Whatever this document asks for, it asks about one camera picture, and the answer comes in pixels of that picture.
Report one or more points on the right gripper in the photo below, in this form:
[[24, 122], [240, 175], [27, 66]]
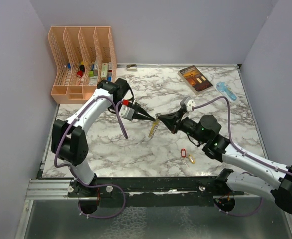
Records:
[[173, 120]]

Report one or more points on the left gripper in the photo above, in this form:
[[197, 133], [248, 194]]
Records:
[[139, 109]]

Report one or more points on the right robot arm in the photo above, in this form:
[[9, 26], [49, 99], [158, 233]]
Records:
[[267, 178]]

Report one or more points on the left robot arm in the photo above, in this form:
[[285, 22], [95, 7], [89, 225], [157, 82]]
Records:
[[69, 143]]

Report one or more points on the red tag key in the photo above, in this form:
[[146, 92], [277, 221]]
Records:
[[183, 157]]

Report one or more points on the orange-yellow tag key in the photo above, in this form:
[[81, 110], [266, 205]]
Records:
[[191, 159]]

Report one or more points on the beige small object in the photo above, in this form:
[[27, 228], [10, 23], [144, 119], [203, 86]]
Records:
[[131, 67]]

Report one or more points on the paperback book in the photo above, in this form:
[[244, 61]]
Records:
[[195, 79]]

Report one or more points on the green white box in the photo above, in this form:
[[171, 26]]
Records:
[[104, 71]]

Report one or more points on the blue packaged item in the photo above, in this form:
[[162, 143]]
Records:
[[226, 91]]

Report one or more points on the green block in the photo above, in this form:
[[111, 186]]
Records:
[[91, 73]]

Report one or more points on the red black bottle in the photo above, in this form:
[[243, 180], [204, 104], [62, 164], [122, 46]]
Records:
[[81, 71]]

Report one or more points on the peach desk organizer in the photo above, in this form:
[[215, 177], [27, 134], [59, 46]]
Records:
[[84, 56]]

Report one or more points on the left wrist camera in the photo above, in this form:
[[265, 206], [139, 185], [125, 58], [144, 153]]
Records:
[[127, 111]]

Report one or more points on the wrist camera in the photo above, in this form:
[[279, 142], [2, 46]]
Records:
[[127, 111], [187, 104]]

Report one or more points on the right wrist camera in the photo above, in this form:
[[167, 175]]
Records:
[[187, 104]]

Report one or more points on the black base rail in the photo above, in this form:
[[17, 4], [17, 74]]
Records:
[[152, 191]]

